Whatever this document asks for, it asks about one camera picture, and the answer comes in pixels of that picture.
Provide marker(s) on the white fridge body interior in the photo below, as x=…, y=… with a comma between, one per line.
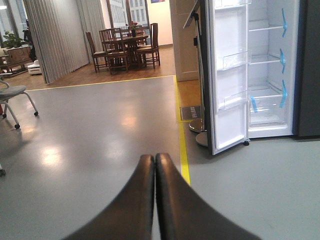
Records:
x=301, y=48

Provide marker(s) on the clear middle door bin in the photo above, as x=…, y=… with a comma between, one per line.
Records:
x=233, y=100

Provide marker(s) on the clear upper door bin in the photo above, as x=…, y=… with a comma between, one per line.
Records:
x=234, y=60

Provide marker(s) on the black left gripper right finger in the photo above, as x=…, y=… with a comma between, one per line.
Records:
x=183, y=214

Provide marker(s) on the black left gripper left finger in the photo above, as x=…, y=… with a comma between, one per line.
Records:
x=130, y=215

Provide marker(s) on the wooden dining chair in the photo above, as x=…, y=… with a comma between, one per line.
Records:
x=116, y=52
x=96, y=54
x=150, y=54

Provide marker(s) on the wooden dining chair right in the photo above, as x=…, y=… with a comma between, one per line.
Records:
x=150, y=54

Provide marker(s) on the grey wheeled office chair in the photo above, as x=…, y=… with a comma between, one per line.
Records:
x=8, y=100

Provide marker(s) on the wooden dining table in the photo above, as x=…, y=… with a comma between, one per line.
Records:
x=132, y=44

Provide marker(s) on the wooden dining chair front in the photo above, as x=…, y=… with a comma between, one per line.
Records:
x=116, y=52

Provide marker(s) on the blue tape lower right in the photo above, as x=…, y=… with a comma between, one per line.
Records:
x=284, y=94

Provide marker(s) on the wooden dining chair left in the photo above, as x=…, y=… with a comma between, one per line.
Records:
x=96, y=54

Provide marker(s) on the sign stand with round base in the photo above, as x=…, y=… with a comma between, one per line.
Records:
x=198, y=125

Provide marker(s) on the blue tape shelf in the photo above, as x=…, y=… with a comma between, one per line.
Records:
x=282, y=61
x=285, y=25

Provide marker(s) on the blue tape middle shelf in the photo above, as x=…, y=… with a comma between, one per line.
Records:
x=282, y=61

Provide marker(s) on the clear door bin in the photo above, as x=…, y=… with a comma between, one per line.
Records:
x=233, y=100
x=234, y=60

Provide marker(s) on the blue tape drawer left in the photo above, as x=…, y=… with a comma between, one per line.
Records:
x=254, y=104

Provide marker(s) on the clear crisper drawer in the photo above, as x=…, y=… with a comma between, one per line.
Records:
x=269, y=113

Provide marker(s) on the blue tape upper shelf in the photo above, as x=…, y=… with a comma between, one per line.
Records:
x=285, y=25

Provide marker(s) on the white fridge door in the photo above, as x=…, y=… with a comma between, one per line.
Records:
x=227, y=34

